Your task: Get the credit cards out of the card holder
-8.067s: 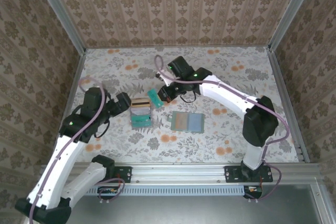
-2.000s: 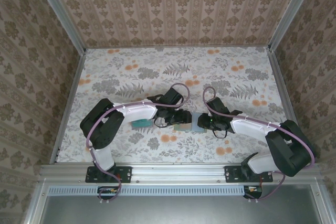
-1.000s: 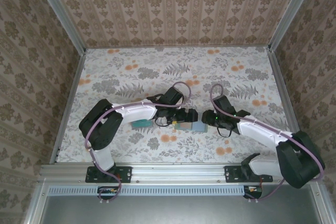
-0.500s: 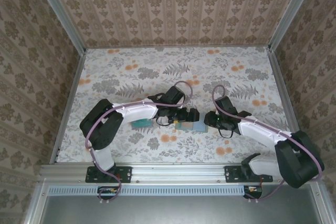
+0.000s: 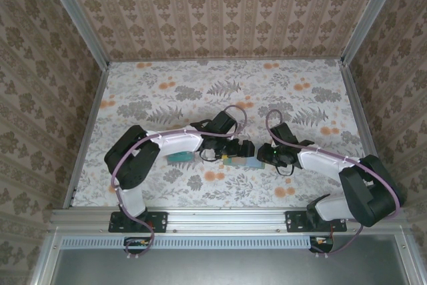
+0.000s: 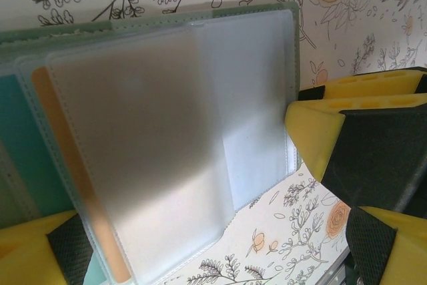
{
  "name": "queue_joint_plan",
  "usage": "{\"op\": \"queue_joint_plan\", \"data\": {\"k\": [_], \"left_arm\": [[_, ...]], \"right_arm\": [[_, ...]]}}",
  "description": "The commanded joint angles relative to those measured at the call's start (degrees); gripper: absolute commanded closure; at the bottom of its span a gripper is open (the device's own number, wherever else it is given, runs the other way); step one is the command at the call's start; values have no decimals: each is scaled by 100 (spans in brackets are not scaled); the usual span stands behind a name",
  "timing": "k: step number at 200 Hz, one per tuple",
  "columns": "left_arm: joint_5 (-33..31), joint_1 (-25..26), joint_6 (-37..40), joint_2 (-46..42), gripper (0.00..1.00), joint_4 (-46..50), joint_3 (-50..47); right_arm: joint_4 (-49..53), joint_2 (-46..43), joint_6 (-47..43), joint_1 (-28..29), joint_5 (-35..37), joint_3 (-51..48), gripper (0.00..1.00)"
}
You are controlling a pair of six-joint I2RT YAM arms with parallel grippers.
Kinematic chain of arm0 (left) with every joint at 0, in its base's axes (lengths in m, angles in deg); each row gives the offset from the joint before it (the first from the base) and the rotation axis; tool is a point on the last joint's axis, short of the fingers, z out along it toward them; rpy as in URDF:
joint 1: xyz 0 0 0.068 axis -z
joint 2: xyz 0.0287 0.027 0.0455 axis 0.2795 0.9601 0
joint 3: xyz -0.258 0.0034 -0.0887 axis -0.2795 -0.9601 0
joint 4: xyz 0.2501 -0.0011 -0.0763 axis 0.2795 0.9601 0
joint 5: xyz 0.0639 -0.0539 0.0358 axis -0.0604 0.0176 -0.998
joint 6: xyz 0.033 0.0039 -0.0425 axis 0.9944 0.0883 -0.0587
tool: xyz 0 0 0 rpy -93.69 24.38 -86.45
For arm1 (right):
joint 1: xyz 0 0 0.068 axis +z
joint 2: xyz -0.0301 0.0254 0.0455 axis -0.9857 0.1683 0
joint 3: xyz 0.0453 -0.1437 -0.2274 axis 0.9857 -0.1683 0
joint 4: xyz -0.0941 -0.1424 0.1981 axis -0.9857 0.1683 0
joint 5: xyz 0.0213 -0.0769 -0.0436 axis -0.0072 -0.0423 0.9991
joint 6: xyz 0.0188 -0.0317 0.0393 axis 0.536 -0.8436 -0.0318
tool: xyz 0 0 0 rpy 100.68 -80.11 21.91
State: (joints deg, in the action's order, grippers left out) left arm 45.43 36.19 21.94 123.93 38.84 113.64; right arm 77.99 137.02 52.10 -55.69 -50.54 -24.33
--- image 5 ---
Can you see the teal plastic card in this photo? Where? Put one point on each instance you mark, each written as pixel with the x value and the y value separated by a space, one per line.
pixel 180 158

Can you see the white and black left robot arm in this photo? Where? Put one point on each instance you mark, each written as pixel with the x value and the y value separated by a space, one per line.
pixel 177 145

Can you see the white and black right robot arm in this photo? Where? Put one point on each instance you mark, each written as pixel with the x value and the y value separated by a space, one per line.
pixel 320 165

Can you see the aluminium mounting beam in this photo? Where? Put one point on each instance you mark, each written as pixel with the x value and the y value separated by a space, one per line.
pixel 227 220

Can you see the grey metal panel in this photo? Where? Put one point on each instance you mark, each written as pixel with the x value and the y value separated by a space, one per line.
pixel 233 268

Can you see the aluminium side rail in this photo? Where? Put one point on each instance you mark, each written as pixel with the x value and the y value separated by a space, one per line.
pixel 95 108
pixel 358 111

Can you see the aluminium frame post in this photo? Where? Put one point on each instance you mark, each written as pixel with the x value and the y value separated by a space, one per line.
pixel 78 14
pixel 370 14

